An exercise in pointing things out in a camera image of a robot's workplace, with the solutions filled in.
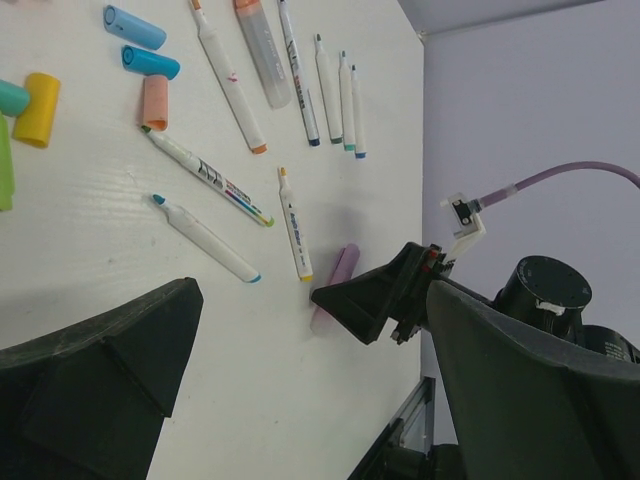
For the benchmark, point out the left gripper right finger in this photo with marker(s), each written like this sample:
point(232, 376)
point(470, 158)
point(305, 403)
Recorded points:
point(527, 405)

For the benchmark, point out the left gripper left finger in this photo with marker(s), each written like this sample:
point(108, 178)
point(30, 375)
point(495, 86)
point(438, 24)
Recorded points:
point(89, 401)

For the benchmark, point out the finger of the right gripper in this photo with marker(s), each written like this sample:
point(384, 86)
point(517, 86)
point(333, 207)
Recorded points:
point(370, 300)

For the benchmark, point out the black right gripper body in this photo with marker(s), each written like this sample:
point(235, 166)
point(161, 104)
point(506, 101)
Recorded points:
point(542, 302)

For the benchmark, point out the dark blue pen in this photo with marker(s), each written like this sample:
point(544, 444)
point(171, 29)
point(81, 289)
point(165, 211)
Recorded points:
point(299, 80)

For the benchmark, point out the dark green pen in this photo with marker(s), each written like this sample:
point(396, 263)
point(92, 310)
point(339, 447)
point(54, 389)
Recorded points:
point(328, 92)

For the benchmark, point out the orange highlighter body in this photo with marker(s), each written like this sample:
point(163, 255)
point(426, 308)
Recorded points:
point(262, 47)

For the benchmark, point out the sky blue pen cap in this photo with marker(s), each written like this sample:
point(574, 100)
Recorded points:
point(148, 63)

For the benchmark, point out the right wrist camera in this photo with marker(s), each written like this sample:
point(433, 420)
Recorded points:
point(466, 224)

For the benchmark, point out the aluminium frame rail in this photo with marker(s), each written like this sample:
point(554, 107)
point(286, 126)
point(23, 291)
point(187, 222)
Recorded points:
point(405, 449)

